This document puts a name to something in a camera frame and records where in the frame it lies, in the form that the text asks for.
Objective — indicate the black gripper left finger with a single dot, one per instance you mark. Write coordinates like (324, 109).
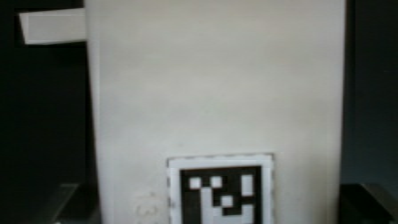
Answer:
(73, 204)

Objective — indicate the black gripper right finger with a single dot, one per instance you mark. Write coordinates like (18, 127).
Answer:
(368, 205)

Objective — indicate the white small tagged box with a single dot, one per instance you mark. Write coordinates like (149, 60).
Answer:
(217, 89)

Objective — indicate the white flat tag base plate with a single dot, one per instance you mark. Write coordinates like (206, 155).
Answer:
(54, 27)

